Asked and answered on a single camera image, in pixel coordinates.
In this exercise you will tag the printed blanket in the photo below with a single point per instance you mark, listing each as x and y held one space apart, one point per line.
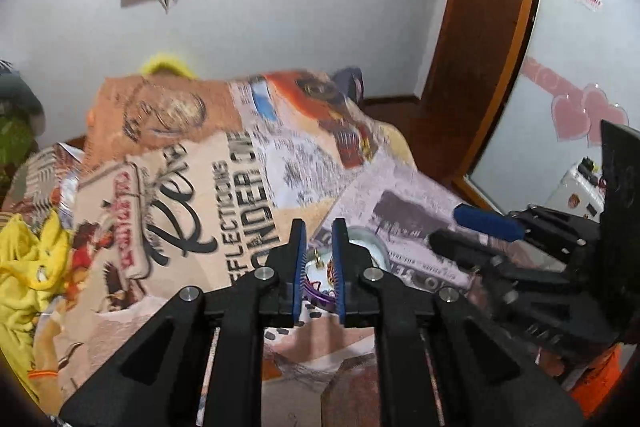
200 187

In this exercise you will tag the striped cloth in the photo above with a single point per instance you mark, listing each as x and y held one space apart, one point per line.
37 179

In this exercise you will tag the orange cloth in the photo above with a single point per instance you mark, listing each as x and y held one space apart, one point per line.
597 374

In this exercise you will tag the dark blue cloth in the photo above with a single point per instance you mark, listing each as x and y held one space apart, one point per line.
349 82

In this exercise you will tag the wooden door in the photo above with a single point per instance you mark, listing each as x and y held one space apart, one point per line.
480 57

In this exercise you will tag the white case with stickers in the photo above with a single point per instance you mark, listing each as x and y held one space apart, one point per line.
575 194

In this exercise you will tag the purple heart-shaped tin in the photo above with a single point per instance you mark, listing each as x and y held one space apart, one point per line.
372 243

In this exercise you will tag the yellow cloth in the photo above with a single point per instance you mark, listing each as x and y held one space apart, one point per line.
25 277

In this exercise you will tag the yellow bed sheet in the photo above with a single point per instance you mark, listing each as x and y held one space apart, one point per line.
400 144

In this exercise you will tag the pink heart wall stickers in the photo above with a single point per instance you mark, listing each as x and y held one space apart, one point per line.
585 114

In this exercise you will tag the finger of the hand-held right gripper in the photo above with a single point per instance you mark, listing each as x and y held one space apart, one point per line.
485 222
465 247

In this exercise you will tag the yellow pillow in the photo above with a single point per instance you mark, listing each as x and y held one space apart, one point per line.
167 64

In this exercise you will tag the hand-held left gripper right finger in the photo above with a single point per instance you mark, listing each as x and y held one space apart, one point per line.
336 277

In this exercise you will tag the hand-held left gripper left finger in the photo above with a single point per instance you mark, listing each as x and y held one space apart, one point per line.
301 277

